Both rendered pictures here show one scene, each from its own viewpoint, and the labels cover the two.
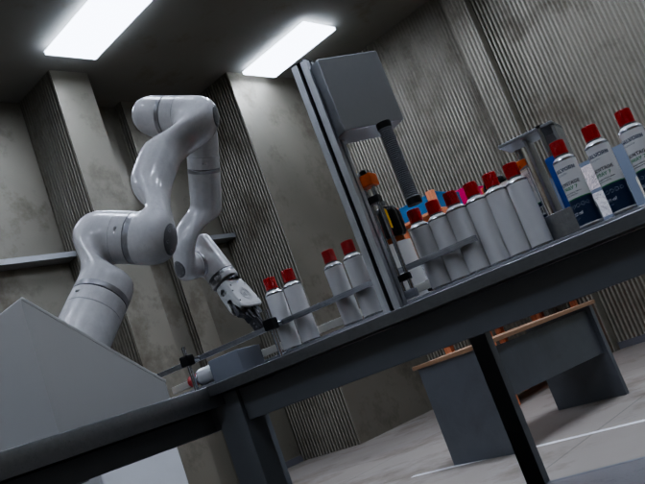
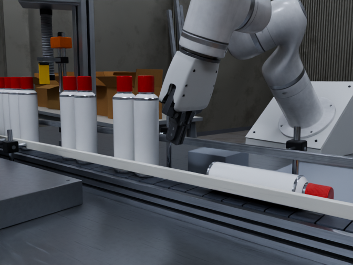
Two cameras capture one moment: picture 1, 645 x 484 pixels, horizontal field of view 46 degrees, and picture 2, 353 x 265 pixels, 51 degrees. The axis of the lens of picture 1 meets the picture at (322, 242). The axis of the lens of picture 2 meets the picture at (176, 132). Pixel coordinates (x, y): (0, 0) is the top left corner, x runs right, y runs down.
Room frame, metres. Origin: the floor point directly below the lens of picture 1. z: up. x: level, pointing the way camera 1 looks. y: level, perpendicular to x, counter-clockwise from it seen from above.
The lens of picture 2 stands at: (2.81, 0.39, 1.08)
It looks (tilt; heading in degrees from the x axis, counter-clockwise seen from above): 8 degrees down; 192
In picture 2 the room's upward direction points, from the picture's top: straight up
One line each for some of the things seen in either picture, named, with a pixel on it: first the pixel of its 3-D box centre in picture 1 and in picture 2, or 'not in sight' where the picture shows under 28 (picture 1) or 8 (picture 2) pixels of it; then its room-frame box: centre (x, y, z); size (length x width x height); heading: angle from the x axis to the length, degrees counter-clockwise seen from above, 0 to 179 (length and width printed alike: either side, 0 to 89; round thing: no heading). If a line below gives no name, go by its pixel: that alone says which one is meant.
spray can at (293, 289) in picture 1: (298, 305); (125, 123); (2.05, 0.12, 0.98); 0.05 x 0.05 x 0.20
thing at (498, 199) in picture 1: (504, 213); not in sight; (1.76, -0.42, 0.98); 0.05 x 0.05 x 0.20
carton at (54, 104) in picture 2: not in sight; (63, 90); (-0.75, -1.53, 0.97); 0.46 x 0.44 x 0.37; 55
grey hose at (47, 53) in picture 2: (398, 162); (47, 45); (1.75, -0.23, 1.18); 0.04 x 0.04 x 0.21
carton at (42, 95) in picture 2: not in sight; (51, 89); (-1.06, -1.84, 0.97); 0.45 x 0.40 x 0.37; 142
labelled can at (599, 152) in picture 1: (607, 169); not in sight; (1.65, -0.63, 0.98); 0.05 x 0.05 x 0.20
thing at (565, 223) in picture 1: (551, 185); not in sight; (1.79, -0.55, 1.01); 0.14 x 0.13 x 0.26; 62
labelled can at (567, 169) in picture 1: (574, 183); not in sight; (1.68, -0.57, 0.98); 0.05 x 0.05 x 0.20
